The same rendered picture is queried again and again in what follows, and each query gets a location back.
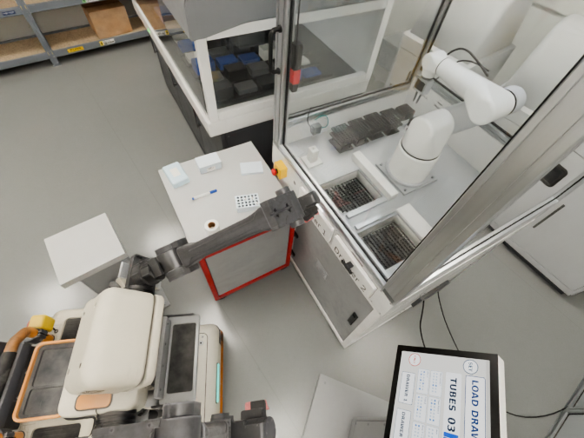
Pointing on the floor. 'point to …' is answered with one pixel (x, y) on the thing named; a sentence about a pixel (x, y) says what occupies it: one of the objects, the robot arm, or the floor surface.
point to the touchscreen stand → (344, 412)
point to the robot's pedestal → (89, 255)
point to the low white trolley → (241, 255)
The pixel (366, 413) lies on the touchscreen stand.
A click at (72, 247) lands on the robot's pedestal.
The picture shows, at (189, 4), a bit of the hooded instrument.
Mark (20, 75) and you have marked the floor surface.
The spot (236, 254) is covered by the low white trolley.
